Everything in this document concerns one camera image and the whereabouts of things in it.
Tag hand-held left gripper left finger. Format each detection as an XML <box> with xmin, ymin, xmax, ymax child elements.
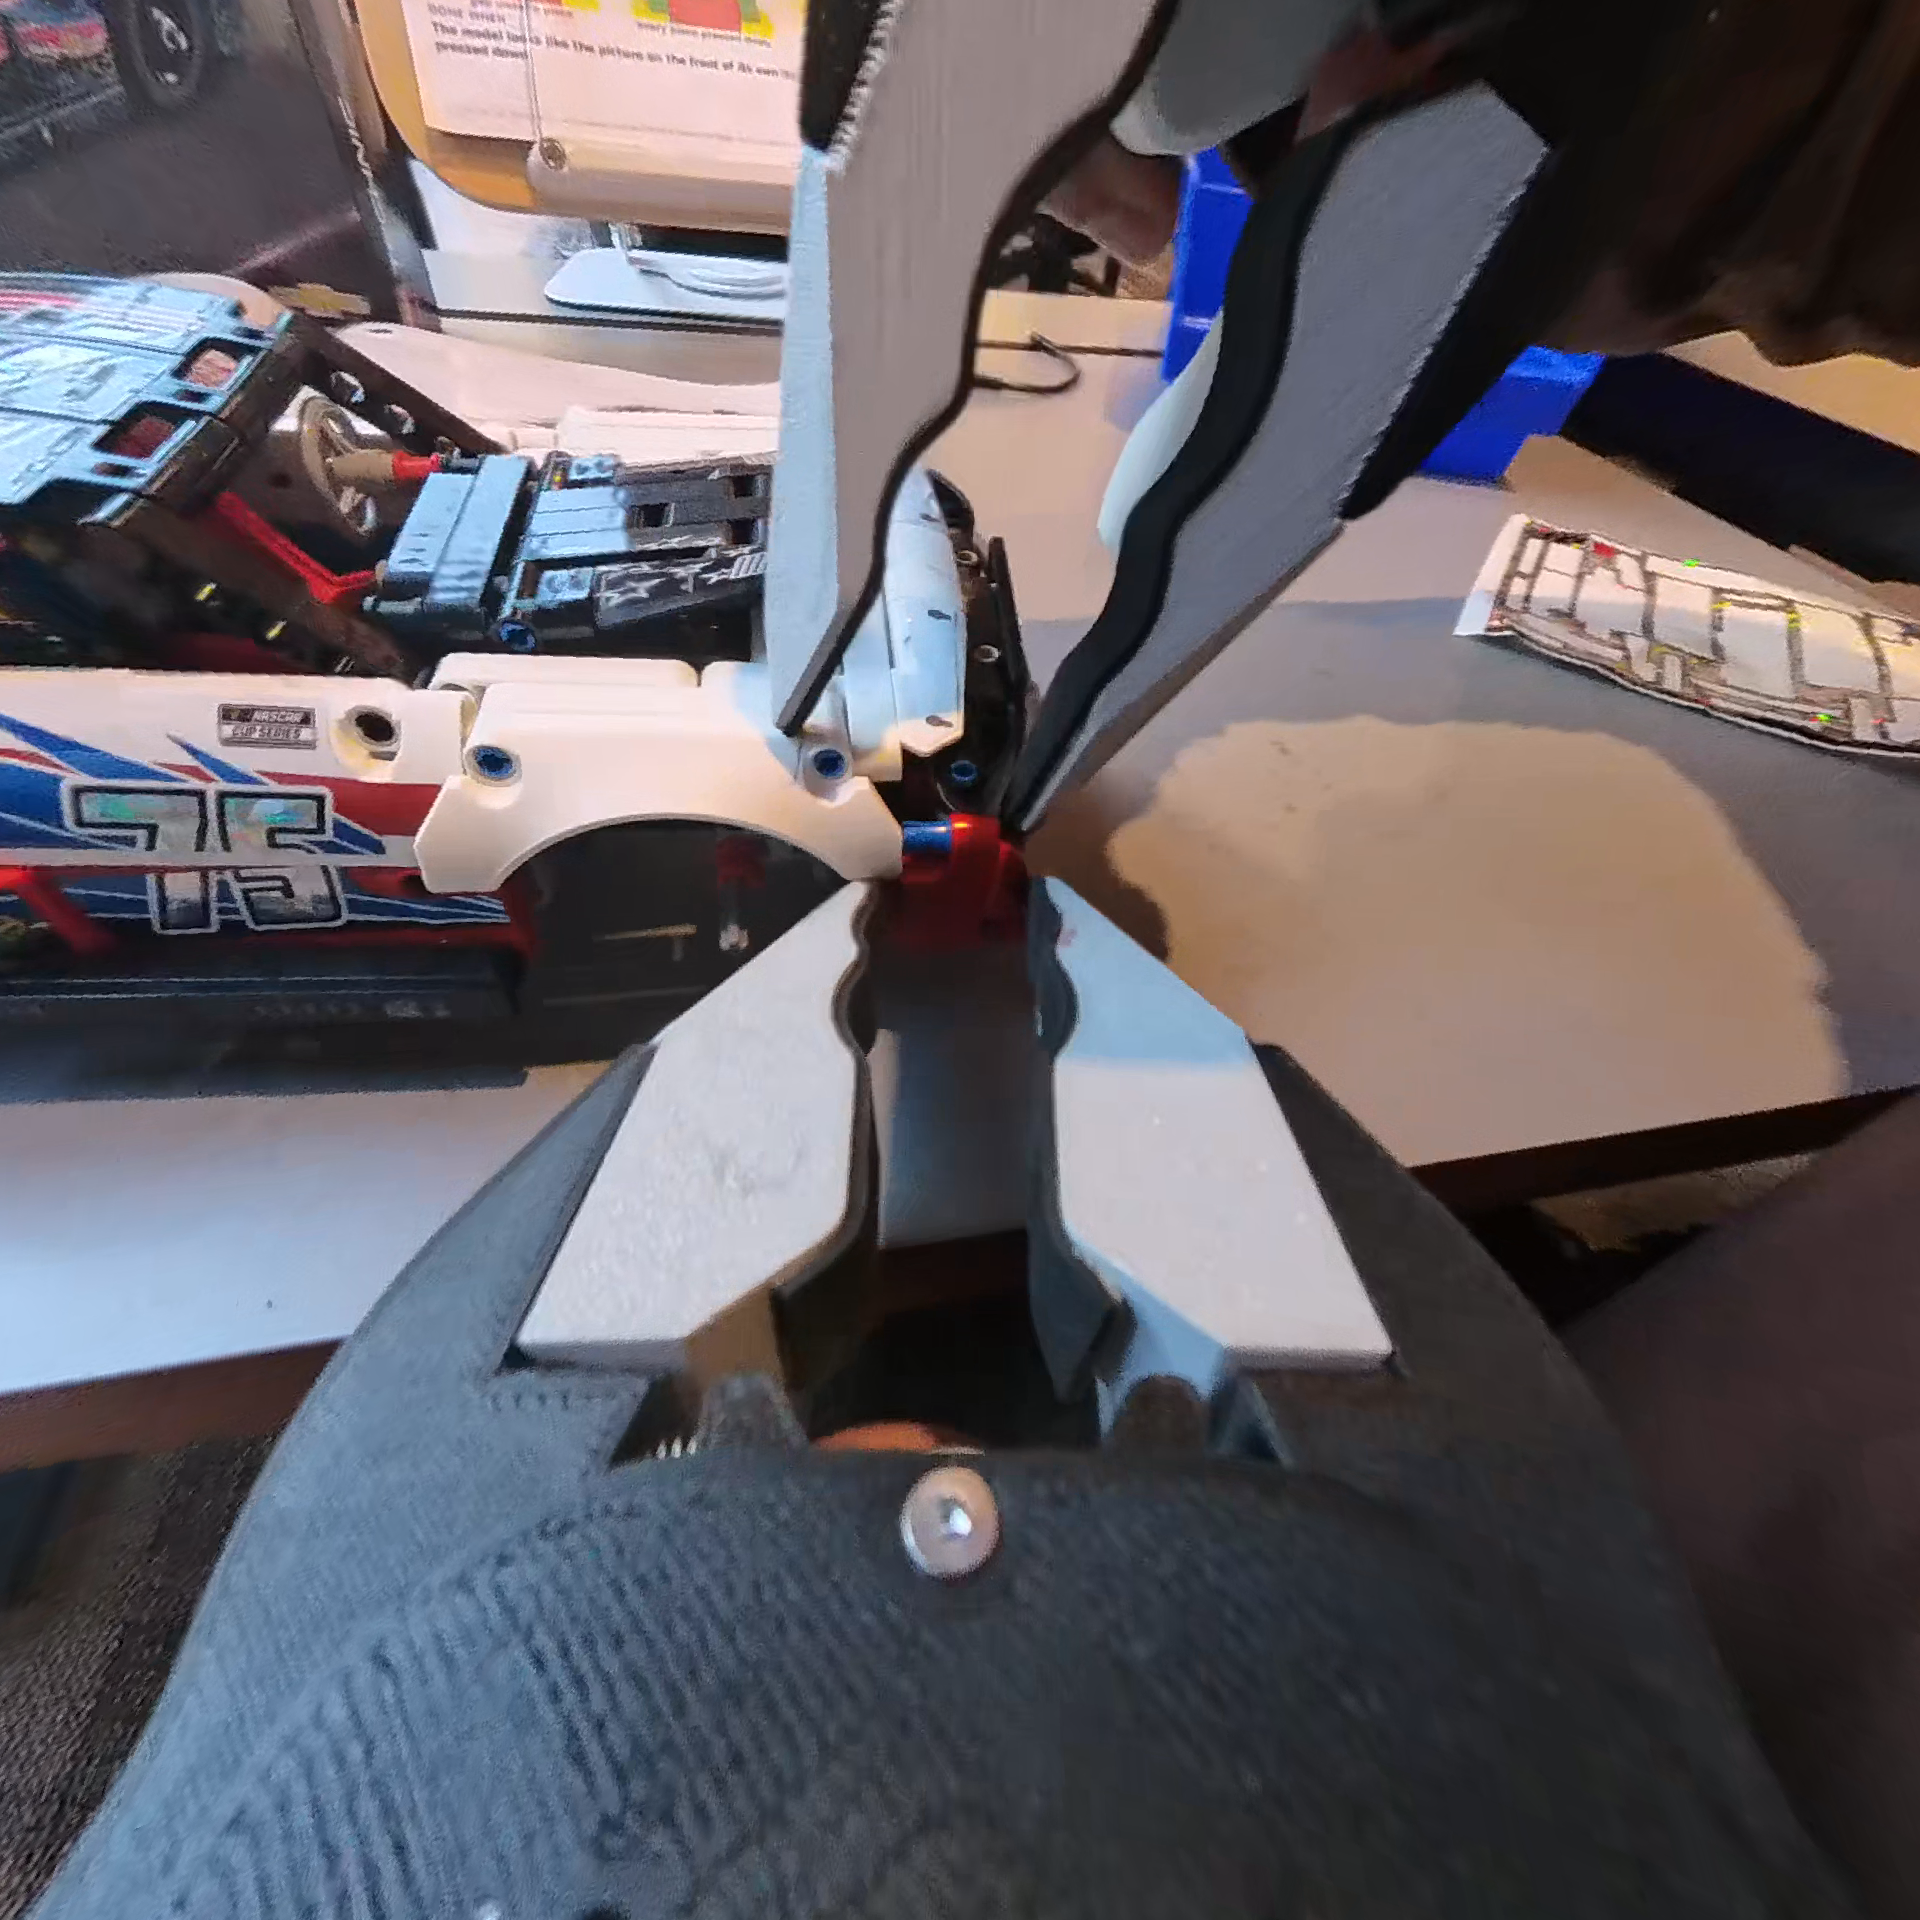
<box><xmin>509</xmin><ymin>882</ymin><xmax>887</xmax><ymax>1442</ymax></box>

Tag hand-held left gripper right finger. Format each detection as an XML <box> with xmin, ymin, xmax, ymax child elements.
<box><xmin>1026</xmin><ymin>877</ymin><xmax>1401</xmax><ymax>1470</ymax></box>

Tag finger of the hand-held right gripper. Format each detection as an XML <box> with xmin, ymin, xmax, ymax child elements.
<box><xmin>1002</xmin><ymin>83</ymin><xmax>1550</xmax><ymax>834</ymax></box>
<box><xmin>766</xmin><ymin>0</ymin><xmax>1180</xmax><ymax>741</ymax></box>

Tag brick-built toy race car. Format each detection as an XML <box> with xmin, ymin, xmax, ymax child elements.
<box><xmin>0</xmin><ymin>269</ymin><xmax>1038</xmax><ymax>1052</ymax></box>

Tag person's right forearm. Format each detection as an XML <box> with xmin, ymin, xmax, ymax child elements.
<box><xmin>1476</xmin><ymin>0</ymin><xmax>1920</xmax><ymax>367</ymax></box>

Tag person's right hand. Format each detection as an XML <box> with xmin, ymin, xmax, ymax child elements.
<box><xmin>1035</xmin><ymin>133</ymin><xmax>1194</xmax><ymax>269</ymax></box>

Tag large blue plastic bin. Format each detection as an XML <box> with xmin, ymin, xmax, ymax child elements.
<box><xmin>1161</xmin><ymin>150</ymin><xmax>1605</xmax><ymax>484</ymax></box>

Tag instruction sheet on stand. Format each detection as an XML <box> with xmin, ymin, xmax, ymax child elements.
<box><xmin>351</xmin><ymin>0</ymin><xmax>812</xmax><ymax>227</ymax></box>

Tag silver flat stand base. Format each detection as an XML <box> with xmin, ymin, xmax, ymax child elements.
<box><xmin>543</xmin><ymin>223</ymin><xmax>793</xmax><ymax>325</ymax></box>

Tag race car set box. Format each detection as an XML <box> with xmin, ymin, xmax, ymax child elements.
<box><xmin>0</xmin><ymin>0</ymin><xmax>443</xmax><ymax>325</ymax></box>

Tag black usb cable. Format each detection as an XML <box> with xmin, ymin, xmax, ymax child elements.
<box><xmin>972</xmin><ymin>329</ymin><xmax>1169</xmax><ymax>395</ymax></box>

